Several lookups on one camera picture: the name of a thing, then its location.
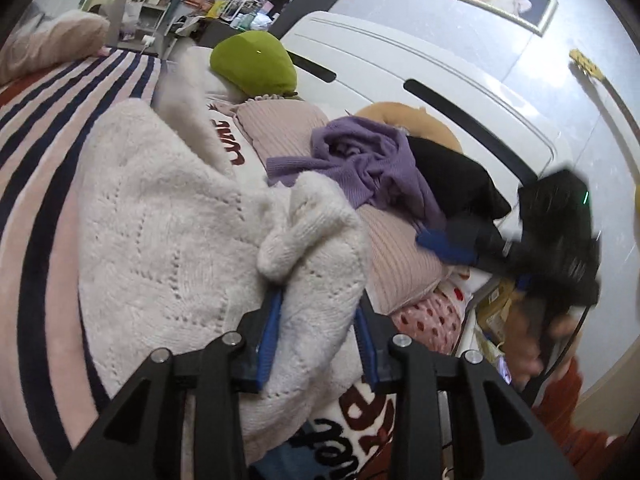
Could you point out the pink knit pillow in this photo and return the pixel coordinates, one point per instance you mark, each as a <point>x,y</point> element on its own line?
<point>395,260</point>

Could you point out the purple knit sweater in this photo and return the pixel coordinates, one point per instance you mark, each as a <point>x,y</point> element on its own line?
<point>360,150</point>

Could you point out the green plush cushion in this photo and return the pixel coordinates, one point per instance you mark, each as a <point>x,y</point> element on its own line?
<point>255,62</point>

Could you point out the yellow guitar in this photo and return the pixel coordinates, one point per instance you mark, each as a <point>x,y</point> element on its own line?
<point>592,67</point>

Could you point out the yellow bottle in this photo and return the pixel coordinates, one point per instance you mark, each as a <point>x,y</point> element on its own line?
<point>220,8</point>

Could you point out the person's right forearm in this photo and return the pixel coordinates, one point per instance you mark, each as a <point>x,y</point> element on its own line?
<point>565,410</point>

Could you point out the black cloth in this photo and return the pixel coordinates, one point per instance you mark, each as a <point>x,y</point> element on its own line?
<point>450,175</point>

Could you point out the brown paper package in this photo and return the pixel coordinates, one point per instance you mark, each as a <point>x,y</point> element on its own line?
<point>495,310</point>

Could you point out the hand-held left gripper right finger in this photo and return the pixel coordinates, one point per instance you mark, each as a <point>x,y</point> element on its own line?
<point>367,352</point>

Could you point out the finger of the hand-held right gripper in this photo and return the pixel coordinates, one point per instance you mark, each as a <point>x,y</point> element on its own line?
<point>442,246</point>
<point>523,282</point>

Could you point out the white bed headboard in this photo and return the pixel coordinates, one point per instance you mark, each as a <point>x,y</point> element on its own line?
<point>400,55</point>

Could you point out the dark desk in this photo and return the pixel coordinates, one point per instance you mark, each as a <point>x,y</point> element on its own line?
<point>215,30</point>

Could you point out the person's right hand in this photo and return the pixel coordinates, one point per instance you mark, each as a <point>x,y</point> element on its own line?
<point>527,340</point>

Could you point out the striped printed blanket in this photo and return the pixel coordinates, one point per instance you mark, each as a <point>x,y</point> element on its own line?
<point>40,160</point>

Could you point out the grey and pink quilt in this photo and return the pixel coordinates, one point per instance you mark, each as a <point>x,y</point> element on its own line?
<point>55,40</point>

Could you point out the grey chair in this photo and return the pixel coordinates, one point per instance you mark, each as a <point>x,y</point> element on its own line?
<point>118,20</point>

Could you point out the dark bookshelf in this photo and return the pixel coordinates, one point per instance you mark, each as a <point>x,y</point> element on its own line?
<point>310,0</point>

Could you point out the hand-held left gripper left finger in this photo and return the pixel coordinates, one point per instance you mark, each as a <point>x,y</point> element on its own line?
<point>267,332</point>

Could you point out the pink polka dot sheet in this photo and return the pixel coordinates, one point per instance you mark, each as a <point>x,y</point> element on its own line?
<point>425,315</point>

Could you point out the tan plush toy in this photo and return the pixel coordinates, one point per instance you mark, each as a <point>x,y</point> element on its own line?
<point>400,112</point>

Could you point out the white storage rack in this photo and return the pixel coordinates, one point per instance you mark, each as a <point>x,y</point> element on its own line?
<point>157,10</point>

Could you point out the white pillow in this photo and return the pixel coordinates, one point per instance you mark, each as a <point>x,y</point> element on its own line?
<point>185,75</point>

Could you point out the cream knit sweater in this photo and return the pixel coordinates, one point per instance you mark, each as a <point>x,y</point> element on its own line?
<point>175,240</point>

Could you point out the framed wall picture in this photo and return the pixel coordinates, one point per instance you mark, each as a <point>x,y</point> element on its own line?
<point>502,0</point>

